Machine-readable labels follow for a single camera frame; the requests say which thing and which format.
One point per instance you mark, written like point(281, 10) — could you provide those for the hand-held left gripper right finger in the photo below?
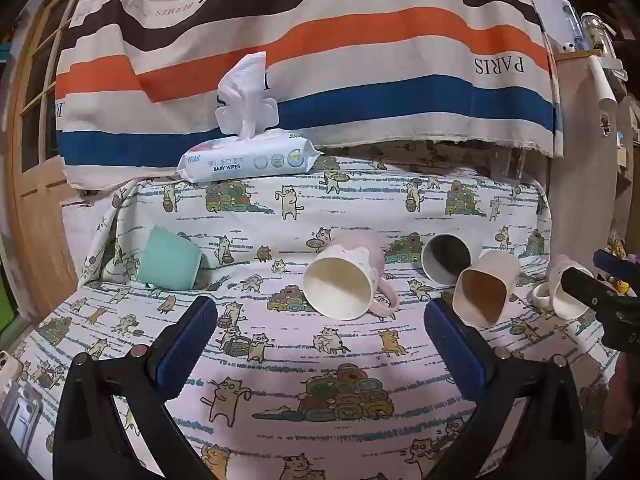
point(457, 355)

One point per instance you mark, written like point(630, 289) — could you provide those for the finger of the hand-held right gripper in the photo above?
point(582, 285)
point(607, 260)

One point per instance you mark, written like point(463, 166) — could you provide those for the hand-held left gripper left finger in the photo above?
point(184, 352)

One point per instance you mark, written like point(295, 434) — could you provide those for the small pink mug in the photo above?
point(552, 290)

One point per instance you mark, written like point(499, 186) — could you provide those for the person's right forearm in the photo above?
point(622, 395)

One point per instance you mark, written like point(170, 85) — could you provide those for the beige cup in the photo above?
point(482, 292)

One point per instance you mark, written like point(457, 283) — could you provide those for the green cup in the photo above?
point(167, 260)

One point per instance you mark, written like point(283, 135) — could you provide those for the grey cup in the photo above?
point(445, 260)

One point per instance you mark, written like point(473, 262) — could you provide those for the white paper cup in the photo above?
point(602, 85)

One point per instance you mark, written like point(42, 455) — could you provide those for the golden trinket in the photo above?
point(617, 247)

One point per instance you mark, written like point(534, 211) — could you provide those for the wooden cabinet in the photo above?
point(580, 160)

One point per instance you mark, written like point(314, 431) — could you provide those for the large pink mug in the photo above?
point(345, 280)

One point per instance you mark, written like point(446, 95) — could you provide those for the cat print tablecloth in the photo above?
point(320, 355)

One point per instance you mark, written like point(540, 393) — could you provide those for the phone with clear case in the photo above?
point(20, 415)

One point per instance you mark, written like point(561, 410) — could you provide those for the white phone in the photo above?
point(7, 372)

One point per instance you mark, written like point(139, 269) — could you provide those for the baby wipes pack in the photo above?
point(247, 160)

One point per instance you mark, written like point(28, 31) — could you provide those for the wooden door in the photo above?
point(45, 185)

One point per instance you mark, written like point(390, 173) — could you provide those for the clear plastic bottle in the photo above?
point(596, 35)

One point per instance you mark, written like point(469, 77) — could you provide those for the blue capped bottle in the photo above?
point(571, 25)

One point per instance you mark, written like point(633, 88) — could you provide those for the white wet wipe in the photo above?
point(245, 95)

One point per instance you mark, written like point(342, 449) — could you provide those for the striped cloth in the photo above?
point(350, 35)

